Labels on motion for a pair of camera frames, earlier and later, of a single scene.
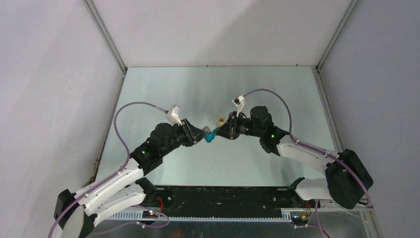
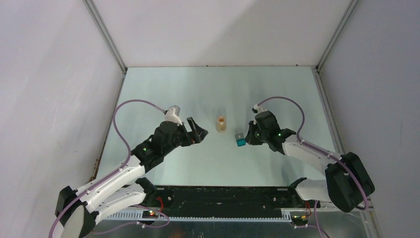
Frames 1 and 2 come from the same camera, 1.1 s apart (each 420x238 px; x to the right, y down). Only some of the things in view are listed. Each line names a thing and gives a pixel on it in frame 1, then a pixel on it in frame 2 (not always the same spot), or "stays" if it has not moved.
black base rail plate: x=228 y=198 stays
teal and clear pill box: x=210 y=136 to x=240 y=139
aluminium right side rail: x=332 y=120 stays
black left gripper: x=193 y=134 stays
